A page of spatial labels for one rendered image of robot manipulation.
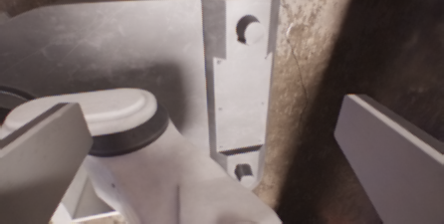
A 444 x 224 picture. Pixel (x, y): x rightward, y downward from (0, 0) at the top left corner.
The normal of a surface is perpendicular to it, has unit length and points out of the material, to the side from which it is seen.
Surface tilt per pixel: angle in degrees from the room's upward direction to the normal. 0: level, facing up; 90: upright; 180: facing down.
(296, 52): 0
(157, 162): 90
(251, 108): 0
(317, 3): 0
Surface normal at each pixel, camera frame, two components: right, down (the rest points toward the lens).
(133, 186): -0.02, -0.87
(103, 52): 0.22, 0.47
